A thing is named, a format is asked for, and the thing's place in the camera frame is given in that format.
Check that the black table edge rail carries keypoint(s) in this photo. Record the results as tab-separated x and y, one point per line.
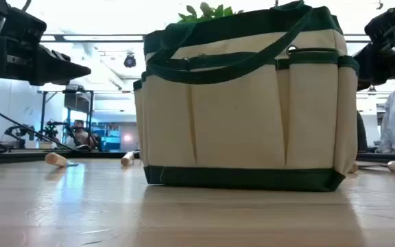
12	158

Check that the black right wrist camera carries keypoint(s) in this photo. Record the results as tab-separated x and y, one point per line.
382	25

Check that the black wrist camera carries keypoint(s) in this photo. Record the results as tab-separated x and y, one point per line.
382	25
26	27

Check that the blue storage shelf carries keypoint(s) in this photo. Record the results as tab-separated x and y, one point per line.
111	140

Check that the black ceiling lamp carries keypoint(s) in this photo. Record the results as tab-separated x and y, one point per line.
130	61

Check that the black background robot arm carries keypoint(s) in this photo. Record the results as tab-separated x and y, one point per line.
12	129
51	123

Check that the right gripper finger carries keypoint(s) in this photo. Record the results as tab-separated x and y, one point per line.
372	67

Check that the dark grey mounted cabinet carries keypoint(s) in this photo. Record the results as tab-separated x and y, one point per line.
77	103

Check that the black background frame stand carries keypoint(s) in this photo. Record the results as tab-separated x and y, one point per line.
43	116

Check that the cream and green gardening bag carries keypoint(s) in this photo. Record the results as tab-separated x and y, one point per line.
235	120

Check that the black overhead frame bar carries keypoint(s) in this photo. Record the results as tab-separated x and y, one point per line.
57	37

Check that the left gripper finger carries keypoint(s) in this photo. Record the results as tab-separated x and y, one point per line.
63	56
57	70

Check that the green leafy plant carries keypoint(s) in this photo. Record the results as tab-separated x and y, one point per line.
206	13

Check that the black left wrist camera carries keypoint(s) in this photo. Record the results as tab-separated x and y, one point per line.
26	27

